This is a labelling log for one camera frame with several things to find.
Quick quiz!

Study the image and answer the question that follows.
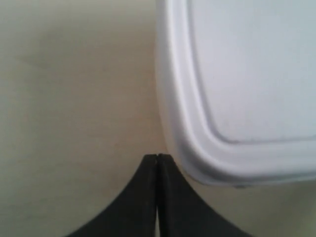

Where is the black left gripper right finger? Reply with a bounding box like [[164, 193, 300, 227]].
[[157, 154, 250, 237]]

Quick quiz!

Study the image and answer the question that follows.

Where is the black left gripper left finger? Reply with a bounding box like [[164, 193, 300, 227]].
[[69, 155, 157, 237]]

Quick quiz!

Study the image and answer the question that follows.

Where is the white lidded plastic container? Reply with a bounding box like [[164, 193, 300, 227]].
[[156, 0, 316, 186]]

